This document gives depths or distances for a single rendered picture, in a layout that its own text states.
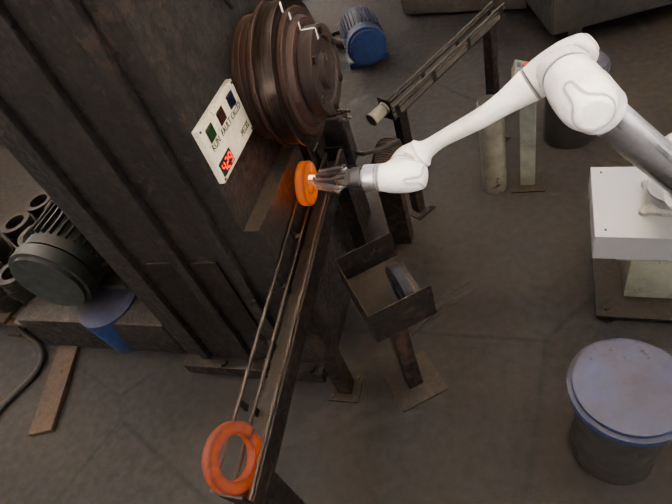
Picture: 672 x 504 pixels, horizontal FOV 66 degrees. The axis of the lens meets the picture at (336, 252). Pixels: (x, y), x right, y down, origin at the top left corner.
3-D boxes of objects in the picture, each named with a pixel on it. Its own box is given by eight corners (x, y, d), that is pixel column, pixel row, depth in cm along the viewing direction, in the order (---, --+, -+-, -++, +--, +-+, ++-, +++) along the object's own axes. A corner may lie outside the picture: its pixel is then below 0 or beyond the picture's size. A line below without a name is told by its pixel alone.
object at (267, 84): (289, 176, 174) (233, 44, 141) (321, 97, 203) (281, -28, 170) (307, 174, 172) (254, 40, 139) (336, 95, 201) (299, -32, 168)
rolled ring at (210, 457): (209, 421, 133) (202, 422, 135) (207, 500, 127) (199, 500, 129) (264, 419, 146) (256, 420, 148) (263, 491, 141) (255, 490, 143)
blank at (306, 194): (309, 208, 187) (318, 208, 186) (293, 202, 172) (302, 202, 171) (310, 166, 188) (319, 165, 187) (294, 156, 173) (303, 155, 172)
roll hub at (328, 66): (316, 132, 170) (288, 53, 150) (334, 85, 187) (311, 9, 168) (332, 131, 168) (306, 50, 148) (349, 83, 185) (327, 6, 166)
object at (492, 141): (482, 195, 269) (475, 109, 232) (483, 180, 276) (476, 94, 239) (507, 194, 265) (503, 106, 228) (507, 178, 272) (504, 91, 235)
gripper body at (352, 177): (362, 195, 172) (336, 195, 175) (367, 178, 177) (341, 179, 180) (358, 177, 167) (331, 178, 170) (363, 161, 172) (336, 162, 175)
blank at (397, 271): (414, 321, 154) (424, 316, 154) (399, 280, 146) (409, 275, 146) (394, 296, 167) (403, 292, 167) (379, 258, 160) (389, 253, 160)
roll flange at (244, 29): (262, 177, 177) (201, 49, 144) (298, 99, 207) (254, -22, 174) (289, 176, 174) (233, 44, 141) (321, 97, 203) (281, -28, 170)
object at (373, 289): (408, 425, 197) (367, 317, 146) (379, 372, 216) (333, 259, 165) (455, 400, 199) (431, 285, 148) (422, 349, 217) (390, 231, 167)
